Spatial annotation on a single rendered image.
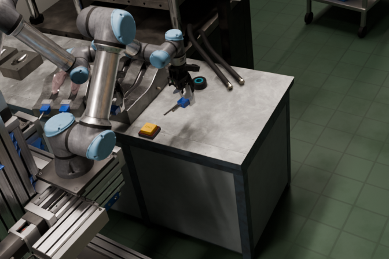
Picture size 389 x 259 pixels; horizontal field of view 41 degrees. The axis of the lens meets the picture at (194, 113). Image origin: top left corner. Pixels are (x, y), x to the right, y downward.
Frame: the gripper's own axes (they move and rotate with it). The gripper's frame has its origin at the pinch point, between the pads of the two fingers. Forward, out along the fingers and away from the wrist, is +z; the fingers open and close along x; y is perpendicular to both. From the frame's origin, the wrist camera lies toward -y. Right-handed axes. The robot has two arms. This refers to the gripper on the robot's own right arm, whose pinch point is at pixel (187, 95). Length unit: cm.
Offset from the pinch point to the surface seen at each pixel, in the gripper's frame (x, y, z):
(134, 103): -24.9, 13.1, 6.2
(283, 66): -53, -162, 94
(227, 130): 19.7, -3.3, 15.0
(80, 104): -53, 26, 10
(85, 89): -59, 17, 8
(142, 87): -32.2, 0.3, 6.6
